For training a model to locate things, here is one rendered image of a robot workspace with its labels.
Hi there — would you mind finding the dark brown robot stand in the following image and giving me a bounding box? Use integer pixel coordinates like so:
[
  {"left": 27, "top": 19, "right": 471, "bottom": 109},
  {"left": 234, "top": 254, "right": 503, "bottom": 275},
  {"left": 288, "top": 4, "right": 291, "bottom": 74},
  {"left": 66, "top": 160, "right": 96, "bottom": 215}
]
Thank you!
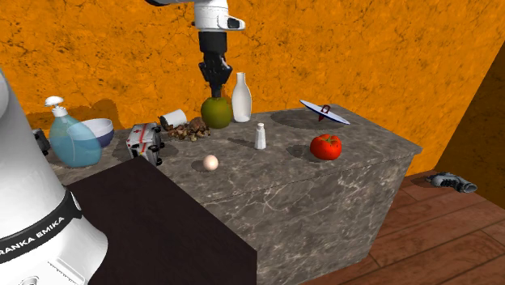
[{"left": 66, "top": 155, "right": 258, "bottom": 285}]

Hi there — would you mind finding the small dark grey object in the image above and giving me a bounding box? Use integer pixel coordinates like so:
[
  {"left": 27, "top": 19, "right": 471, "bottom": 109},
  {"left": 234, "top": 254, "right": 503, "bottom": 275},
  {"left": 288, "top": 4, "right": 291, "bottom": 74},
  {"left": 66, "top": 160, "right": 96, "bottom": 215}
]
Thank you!
[{"left": 31, "top": 128, "right": 52, "bottom": 156}]

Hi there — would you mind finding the white bottle vase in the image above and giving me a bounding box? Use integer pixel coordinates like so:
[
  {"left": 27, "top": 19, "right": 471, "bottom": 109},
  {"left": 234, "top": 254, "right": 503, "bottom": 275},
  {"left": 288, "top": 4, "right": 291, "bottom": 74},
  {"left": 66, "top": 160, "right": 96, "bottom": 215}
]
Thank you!
[{"left": 231, "top": 71, "right": 253, "bottom": 123}]

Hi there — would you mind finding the white and blue bowl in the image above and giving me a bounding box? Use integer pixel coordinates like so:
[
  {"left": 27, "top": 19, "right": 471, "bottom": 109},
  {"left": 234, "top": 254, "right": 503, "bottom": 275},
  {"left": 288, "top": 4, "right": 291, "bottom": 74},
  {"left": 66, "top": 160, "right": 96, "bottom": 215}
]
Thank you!
[{"left": 66, "top": 117, "right": 115, "bottom": 149}]

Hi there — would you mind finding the white toy ambulance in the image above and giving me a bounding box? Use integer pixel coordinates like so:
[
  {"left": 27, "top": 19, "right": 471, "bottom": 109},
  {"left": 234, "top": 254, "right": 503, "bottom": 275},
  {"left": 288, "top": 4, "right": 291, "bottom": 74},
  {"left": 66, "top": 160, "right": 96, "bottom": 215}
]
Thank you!
[{"left": 125, "top": 121, "right": 165, "bottom": 167}]

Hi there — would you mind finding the grey marble counter block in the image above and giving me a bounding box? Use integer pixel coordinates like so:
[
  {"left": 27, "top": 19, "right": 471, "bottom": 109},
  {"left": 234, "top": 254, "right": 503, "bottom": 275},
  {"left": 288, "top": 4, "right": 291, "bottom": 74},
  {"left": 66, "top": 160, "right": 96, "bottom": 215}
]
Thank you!
[{"left": 46, "top": 104, "right": 424, "bottom": 285}]

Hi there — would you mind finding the green apple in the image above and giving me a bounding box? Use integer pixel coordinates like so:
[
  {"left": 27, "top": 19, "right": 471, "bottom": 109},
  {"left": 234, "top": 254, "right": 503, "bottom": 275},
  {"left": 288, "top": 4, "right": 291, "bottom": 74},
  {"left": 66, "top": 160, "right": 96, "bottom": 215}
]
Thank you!
[{"left": 200, "top": 96, "right": 234, "bottom": 130}]

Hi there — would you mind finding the red tomato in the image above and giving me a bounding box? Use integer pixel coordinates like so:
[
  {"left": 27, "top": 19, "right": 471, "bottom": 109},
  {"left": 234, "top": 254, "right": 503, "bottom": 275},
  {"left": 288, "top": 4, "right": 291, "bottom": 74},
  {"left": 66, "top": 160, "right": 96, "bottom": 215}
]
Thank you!
[{"left": 309, "top": 134, "right": 343, "bottom": 161}]

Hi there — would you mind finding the pale egg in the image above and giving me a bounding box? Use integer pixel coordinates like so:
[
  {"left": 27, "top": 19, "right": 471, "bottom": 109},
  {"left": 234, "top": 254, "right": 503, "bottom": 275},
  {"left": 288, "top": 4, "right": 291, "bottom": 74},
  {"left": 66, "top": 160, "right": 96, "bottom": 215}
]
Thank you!
[{"left": 202, "top": 154, "right": 219, "bottom": 172}]

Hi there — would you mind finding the blue soap dispenser bottle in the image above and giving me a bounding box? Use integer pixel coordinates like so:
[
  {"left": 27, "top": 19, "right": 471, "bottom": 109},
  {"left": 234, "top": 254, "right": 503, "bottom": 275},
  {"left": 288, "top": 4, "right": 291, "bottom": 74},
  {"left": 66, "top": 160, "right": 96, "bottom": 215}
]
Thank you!
[{"left": 44, "top": 96, "right": 103, "bottom": 168}]

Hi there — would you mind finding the white salt shaker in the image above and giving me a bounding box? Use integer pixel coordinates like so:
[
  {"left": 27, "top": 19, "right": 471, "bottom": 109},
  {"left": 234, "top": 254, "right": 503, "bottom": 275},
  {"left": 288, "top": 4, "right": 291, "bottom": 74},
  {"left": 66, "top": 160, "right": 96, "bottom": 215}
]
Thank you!
[{"left": 253, "top": 122, "right": 267, "bottom": 151}]

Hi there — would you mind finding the grey sneaker shoe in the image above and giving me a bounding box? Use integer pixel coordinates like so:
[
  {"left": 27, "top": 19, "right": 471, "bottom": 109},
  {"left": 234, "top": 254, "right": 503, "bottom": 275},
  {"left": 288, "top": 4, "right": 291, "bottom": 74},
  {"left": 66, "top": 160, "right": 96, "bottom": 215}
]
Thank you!
[{"left": 425, "top": 172, "right": 478, "bottom": 194}]

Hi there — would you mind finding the tipped white cup with nuts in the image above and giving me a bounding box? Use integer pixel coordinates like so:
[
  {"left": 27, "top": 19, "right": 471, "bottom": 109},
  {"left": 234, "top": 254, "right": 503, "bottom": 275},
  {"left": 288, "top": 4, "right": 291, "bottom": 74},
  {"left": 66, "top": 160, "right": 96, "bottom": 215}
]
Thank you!
[{"left": 158, "top": 108, "right": 211, "bottom": 143}]

